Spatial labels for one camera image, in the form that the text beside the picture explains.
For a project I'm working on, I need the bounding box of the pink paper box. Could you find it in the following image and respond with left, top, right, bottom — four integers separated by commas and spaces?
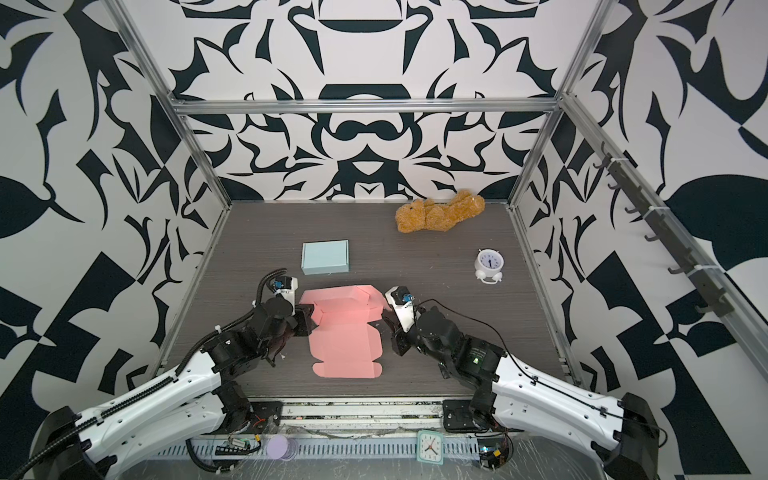
300, 285, 389, 379

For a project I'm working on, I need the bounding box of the light blue paper box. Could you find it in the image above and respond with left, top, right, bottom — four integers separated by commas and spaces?
301, 240, 350, 275

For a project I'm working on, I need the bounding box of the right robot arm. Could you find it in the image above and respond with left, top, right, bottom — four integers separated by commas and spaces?
381, 305, 667, 479

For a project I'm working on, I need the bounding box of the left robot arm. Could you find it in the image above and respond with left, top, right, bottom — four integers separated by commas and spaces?
10, 268, 315, 479

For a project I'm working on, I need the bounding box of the white alarm clock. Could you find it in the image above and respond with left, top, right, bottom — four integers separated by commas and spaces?
474, 249, 504, 285

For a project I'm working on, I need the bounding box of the teal square clock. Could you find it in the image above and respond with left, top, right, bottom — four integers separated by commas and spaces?
416, 430, 444, 465

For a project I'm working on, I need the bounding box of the brown teddy bear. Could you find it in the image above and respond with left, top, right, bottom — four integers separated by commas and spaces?
395, 190, 485, 233

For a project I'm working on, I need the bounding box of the purple round disc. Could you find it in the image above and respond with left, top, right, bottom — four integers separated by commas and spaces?
266, 435, 298, 461

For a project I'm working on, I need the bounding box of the left circuit board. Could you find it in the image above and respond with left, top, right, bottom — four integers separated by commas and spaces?
215, 436, 262, 456

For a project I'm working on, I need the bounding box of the circuit board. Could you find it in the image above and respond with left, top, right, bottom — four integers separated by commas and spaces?
477, 435, 514, 470
215, 436, 262, 456

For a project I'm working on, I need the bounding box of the right circuit board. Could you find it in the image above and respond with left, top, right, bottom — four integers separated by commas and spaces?
477, 435, 514, 470

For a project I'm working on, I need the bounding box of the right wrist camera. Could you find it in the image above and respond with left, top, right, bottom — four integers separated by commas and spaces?
384, 286, 416, 333

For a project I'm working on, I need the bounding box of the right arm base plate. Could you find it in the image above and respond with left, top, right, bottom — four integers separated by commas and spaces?
442, 399, 498, 433

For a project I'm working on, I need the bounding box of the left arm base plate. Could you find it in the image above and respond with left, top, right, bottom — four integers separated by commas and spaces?
232, 400, 284, 435

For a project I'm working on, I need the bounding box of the white slotted cable duct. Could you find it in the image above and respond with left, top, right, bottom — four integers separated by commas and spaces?
149, 437, 481, 462

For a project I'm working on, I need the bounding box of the wall hook rail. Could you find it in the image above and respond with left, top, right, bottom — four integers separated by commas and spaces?
595, 153, 735, 318

